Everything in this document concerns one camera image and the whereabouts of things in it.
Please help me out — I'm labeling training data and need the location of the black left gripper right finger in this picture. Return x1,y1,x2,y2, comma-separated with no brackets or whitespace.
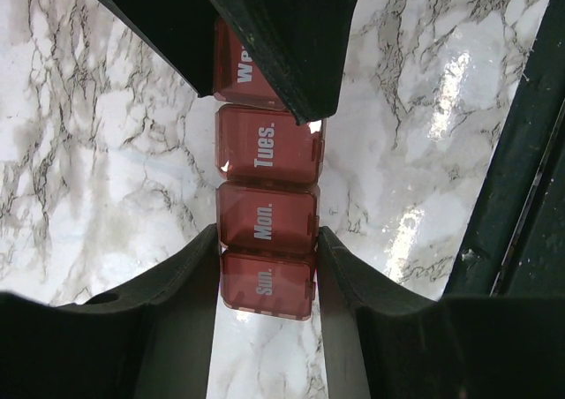
317,228,564,398

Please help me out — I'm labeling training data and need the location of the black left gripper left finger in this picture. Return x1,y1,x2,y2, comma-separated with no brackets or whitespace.
1,225,220,398

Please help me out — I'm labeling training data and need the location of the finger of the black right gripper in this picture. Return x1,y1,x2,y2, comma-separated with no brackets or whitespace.
209,0,358,124
98,0,216,97

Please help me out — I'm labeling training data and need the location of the red weekly pill organizer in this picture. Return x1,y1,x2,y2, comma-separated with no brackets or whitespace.
214,19,325,320

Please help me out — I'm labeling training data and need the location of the black metal base frame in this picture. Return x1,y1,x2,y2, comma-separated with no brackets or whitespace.
443,0,564,296

